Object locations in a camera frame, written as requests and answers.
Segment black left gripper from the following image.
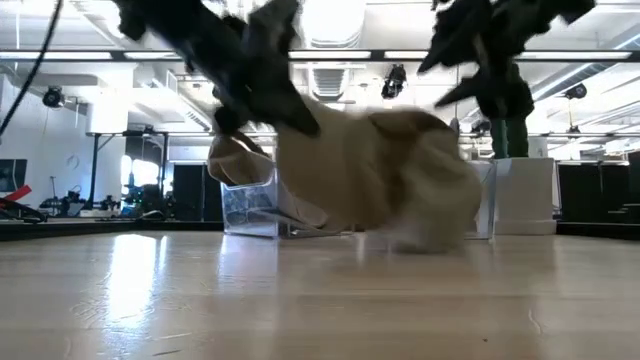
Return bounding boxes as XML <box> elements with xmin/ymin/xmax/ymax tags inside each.
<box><xmin>184</xmin><ymin>0</ymin><xmax>322</xmax><ymax>140</ymax></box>

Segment black hanging cable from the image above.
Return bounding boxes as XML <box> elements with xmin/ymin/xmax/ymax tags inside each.
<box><xmin>0</xmin><ymin>0</ymin><xmax>65</xmax><ymax>137</ymax></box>

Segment dark wall monitor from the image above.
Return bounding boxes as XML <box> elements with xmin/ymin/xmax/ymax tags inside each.
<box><xmin>0</xmin><ymin>158</ymin><xmax>29</xmax><ymax>194</ymax></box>

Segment ceiling air vent grille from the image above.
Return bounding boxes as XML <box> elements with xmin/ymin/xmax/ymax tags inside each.
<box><xmin>309</xmin><ymin>66</ymin><xmax>349</xmax><ymax>100</ymax></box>

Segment black metal frame stand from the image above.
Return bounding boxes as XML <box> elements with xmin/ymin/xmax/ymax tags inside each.
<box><xmin>83</xmin><ymin>129</ymin><xmax>171</xmax><ymax>212</ymax></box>

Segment red and black tool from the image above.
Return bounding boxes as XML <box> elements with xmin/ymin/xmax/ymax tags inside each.
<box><xmin>0</xmin><ymin>184</ymin><xmax>49</xmax><ymax>224</ymax></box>

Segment black cabinet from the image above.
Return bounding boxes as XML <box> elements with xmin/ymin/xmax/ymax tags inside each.
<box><xmin>556</xmin><ymin>151</ymin><xmax>640</xmax><ymax>225</ymax></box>
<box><xmin>171</xmin><ymin>163</ymin><xmax>225</xmax><ymax>223</ymax></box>

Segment clear plastic bin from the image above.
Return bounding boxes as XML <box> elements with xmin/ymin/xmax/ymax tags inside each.
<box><xmin>219</xmin><ymin>158</ymin><xmax>499</xmax><ymax>241</ymax></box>

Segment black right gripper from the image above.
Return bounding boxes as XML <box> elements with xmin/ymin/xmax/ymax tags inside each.
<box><xmin>416</xmin><ymin>0</ymin><xmax>539</xmax><ymax>121</ymax></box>

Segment white plant pot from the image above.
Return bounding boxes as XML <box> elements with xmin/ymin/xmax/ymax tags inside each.
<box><xmin>493</xmin><ymin>156</ymin><xmax>558</xmax><ymax>237</ymax></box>

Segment beige cotton baseball cap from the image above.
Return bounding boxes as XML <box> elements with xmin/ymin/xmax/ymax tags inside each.
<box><xmin>206</xmin><ymin>94</ymin><xmax>484</xmax><ymax>254</ymax></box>

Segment black ceiling spotlight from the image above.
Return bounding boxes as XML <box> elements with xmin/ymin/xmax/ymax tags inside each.
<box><xmin>41</xmin><ymin>85</ymin><xmax>66</xmax><ymax>110</ymax></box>
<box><xmin>564</xmin><ymin>82</ymin><xmax>589</xmax><ymax>101</ymax></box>
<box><xmin>380</xmin><ymin>63</ymin><xmax>408</xmax><ymax>101</ymax></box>

